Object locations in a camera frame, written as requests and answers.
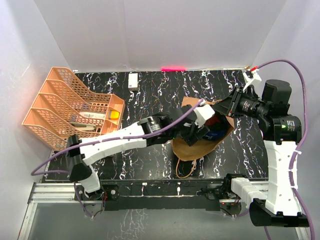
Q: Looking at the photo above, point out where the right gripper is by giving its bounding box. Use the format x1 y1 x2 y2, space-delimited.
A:
211 86 269 120

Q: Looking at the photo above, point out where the brown paper bag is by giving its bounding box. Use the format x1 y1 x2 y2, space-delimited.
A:
171 96 248 179

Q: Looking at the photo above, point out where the dark blue snack bag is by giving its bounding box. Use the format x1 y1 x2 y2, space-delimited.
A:
202 122 228 141

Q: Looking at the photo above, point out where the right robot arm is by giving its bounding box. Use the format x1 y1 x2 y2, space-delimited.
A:
212 79 310 228

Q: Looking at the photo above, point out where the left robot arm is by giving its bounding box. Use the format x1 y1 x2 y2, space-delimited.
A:
65 104 215 200

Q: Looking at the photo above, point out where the red light strip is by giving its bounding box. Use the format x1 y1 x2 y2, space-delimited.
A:
161 65 186 72

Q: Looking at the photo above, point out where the yellow sticky note block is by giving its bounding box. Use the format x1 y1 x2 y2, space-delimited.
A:
108 110 120 121

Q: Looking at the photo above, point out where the small white box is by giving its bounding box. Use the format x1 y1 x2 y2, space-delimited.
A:
128 72 139 91

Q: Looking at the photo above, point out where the white tube in organizer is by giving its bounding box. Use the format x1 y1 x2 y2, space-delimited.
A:
79 111 106 120

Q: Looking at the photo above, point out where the stapler in organizer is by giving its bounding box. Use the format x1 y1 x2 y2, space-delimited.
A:
69 122 97 132

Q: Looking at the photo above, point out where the orange plastic desk organizer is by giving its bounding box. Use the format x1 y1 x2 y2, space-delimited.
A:
22 67 125 151

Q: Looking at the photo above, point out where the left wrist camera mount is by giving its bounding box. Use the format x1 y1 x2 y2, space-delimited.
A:
193 104 215 128

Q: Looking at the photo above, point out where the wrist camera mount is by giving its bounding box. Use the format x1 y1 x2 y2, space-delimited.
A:
242 66 262 90
193 104 215 128

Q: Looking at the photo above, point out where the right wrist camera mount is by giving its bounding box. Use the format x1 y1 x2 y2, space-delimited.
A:
242 66 262 90

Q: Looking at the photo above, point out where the black front mounting rail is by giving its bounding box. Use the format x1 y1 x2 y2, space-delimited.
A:
102 179 227 211

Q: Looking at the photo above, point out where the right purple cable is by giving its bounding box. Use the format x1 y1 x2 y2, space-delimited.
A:
257 59 316 240

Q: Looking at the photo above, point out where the purple cable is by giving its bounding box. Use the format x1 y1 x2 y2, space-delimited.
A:
31 99 206 177
257 59 316 240

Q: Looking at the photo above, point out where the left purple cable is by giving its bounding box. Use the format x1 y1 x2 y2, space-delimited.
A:
31 99 206 177

